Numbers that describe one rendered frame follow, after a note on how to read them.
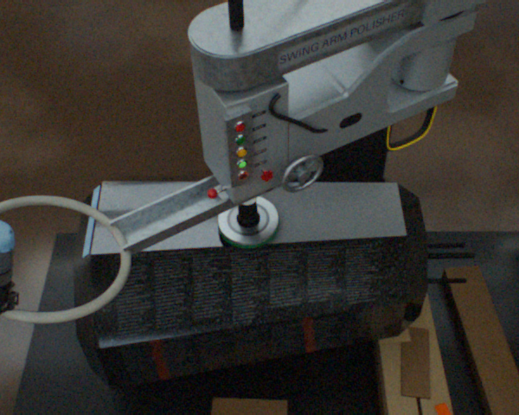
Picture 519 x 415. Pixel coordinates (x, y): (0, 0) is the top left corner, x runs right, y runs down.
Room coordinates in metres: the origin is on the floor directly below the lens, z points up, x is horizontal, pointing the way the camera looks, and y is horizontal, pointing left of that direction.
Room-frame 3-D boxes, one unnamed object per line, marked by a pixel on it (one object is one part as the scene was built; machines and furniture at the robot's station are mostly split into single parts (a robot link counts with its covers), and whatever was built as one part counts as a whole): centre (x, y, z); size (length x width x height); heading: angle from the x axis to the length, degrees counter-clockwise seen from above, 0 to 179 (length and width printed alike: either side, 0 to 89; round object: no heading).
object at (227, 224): (1.52, 0.05, 0.86); 0.21 x 0.21 x 0.01
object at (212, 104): (1.56, -0.02, 1.32); 0.36 x 0.22 x 0.45; 117
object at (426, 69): (1.82, -0.54, 1.34); 0.19 x 0.19 x 0.20
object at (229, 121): (1.39, 0.06, 1.37); 0.08 x 0.03 x 0.28; 117
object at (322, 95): (1.69, -0.31, 1.30); 0.74 x 0.23 x 0.49; 117
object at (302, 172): (1.47, -0.11, 1.20); 0.15 x 0.10 x 0.15; 117
